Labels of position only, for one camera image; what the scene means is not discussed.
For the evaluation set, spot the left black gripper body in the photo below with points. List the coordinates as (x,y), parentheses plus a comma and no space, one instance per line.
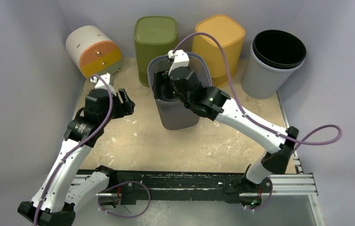
(117,109)

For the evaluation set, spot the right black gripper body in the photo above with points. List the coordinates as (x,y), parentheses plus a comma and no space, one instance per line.
(160,86)

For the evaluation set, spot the grey plastic basket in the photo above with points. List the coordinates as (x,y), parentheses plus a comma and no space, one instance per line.
(173,114)

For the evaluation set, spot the green slotted plastic basket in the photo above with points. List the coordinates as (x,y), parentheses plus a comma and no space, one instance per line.
(153,36)

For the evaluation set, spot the orange plastic mesh basket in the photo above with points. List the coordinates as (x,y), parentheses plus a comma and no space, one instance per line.
(230,36)

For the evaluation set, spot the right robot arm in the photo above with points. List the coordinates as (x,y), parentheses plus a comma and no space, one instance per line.
(276,141)

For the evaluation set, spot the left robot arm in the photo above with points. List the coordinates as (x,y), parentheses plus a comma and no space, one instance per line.
(56,203)

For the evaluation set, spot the white cylindrical drawer cabinet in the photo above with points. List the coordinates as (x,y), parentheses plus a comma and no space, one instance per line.
(93,52)

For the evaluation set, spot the black round bin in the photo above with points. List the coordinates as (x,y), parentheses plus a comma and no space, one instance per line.
(274,56)

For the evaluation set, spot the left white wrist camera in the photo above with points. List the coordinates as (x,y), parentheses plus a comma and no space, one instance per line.
(103,82)

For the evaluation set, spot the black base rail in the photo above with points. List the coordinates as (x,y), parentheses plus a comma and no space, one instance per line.
(138,185)

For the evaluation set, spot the aluminium frame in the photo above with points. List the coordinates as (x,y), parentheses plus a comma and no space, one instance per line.
(282,184)

